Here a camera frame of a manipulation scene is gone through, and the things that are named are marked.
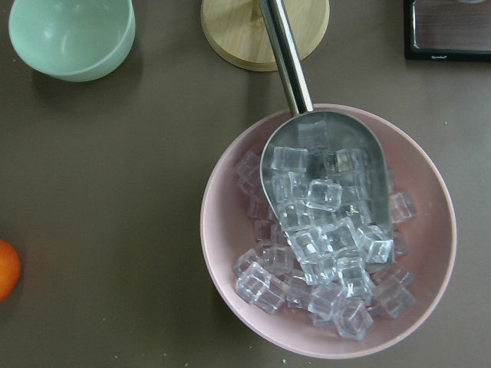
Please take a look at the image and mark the pink bowl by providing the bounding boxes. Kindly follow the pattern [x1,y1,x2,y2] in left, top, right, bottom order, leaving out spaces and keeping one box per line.
[200,104,457,359]

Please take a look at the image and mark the wooden cup tree stand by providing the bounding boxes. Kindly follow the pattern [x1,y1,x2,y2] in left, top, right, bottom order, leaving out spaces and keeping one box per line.
[200,0,331,72]

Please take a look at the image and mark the metal ice scoop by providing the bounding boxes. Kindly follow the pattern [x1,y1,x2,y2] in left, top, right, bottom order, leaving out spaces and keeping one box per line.
[259,1,394,271]

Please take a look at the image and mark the clear ice cubes pile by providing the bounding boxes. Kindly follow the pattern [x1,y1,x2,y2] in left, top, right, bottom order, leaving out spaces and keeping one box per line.
[233,120,416,340]

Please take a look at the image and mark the orange fruit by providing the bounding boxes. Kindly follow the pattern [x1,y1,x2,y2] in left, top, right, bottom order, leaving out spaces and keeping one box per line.
[0,239,21,302]

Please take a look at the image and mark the dark wood glass tray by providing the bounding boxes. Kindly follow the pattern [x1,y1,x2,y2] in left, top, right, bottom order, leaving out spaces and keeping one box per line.
[403,1,490,62]

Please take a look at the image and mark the mint green bowl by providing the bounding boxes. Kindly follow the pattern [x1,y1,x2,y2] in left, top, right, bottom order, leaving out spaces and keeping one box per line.
[8,0,136,82]

